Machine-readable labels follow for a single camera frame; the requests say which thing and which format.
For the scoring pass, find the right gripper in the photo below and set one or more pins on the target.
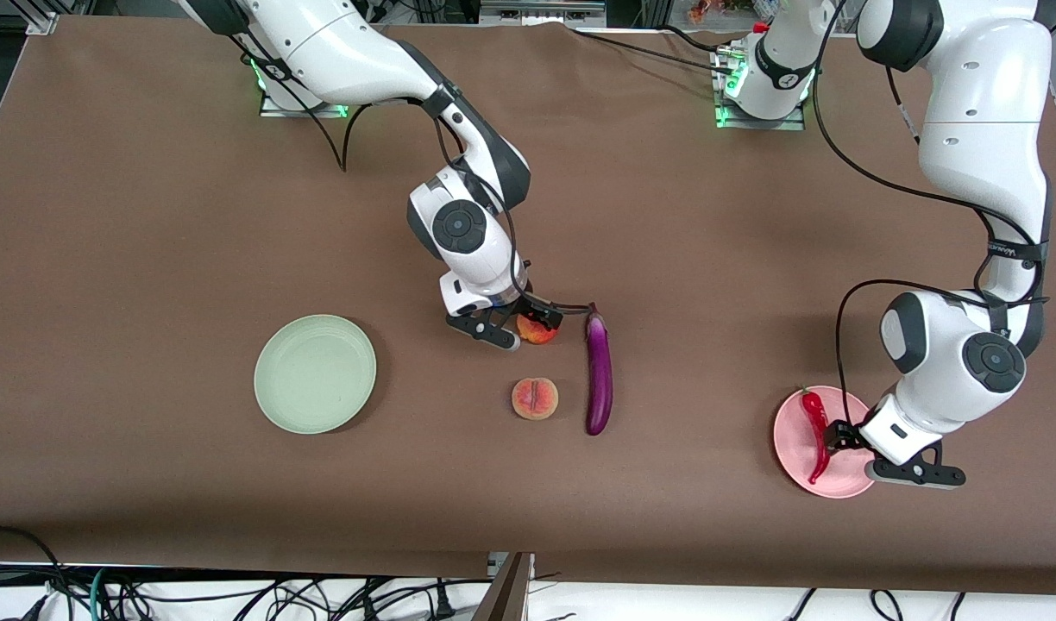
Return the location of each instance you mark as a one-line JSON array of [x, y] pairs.
[[535, 308]]

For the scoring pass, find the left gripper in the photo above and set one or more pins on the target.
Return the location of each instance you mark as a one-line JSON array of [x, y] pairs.
[[844, 436]]

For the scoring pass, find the orange red toy peach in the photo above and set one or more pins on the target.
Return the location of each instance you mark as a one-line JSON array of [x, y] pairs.
[[537, 334]]

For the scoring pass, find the red chili pepper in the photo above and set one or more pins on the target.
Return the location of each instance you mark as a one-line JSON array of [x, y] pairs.
[[815, 418]]

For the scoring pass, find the pink yellow toy peach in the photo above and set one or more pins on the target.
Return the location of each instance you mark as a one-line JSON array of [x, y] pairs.
[[535, 399]]

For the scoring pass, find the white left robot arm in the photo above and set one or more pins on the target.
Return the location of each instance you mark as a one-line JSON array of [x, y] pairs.
[[977, 112]]

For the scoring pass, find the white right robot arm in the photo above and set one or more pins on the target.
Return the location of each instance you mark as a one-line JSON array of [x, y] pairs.
[[347, 60]]

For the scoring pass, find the pink round plate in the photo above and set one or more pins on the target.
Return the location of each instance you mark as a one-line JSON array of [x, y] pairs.
[[791, 448]]

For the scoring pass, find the purple eggplant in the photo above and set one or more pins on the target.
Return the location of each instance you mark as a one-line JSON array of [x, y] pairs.
[[599, 379]]

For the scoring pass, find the light green round plate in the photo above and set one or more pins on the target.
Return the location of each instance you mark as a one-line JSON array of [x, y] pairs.
[[312, 375]]

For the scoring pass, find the brown wooden board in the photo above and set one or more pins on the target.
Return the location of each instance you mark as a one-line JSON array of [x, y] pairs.
[[506, 595]]

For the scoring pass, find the brown table cover sheet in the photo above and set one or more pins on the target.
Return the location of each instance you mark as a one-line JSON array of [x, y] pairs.
[[148, 259]]

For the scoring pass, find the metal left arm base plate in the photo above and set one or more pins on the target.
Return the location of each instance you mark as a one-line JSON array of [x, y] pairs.
[[761, 123]]

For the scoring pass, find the aluminium frame rail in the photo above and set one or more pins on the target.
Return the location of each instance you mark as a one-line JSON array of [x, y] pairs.
[[537, 10]]

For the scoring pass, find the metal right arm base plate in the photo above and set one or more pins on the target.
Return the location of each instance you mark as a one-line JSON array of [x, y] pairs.
[[273, 107]]

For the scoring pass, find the aluminium frame corner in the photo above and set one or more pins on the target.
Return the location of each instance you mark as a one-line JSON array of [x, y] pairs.
[[43, 17]]

